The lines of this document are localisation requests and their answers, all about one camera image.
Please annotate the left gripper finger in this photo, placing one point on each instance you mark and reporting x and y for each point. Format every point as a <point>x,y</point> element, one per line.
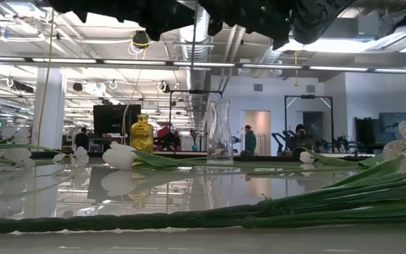
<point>184,12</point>
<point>160,21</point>

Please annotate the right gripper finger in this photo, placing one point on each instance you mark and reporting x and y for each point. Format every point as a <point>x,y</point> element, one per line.
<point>233,12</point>
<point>214,14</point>

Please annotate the yellow glass vase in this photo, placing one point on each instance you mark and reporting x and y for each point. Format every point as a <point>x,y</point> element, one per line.
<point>142,135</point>

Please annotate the clear glass vase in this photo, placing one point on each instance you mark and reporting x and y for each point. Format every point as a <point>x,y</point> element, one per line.
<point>220,141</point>

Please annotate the large white tulip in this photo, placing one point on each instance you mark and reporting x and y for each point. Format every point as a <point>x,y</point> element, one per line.
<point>120,157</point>

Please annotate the small white tulip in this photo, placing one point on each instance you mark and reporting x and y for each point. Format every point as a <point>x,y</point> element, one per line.
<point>307,157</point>

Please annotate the white blossom spray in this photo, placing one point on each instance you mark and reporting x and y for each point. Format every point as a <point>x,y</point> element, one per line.
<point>18,155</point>

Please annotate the white veined flower bunch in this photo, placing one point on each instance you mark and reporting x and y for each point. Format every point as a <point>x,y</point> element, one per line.
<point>330,208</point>

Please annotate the blue vase with flower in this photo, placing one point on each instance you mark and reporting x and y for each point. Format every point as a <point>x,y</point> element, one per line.
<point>194,146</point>

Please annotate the long light bar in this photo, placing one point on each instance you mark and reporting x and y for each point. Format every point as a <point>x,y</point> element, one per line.
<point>203,64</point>

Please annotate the black monitor screen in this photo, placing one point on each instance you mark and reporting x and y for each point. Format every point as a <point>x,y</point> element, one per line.
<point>108,120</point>

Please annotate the pale door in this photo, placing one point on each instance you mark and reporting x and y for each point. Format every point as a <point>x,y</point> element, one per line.
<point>263,127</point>

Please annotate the red bag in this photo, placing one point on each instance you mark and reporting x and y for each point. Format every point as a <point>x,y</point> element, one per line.
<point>163,132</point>

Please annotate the white column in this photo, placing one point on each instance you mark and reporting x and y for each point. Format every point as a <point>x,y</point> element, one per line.
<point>51,113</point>

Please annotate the person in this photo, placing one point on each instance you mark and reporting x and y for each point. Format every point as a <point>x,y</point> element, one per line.
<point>82,139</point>
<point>300,135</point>
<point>250,141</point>

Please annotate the black dome object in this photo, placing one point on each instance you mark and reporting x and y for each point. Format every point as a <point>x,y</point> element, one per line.
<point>247,156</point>
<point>297,151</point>

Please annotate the black ceiling camera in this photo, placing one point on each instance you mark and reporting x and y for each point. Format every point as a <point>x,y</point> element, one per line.
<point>140,39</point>

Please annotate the silver smooth air duct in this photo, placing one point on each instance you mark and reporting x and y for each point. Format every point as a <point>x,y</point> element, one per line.
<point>271,54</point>

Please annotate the silver ribbed air duct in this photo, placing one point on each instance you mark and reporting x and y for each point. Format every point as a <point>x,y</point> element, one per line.
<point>197,53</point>

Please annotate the grey wall vent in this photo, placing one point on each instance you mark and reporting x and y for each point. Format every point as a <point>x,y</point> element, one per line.
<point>311,88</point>
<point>258,87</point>

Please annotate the black metal frame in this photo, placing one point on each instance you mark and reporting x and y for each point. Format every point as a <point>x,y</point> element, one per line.
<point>196,92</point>
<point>308,96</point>

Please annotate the grey wall monitor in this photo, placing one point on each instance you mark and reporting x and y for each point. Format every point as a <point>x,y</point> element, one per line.
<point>397,121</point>

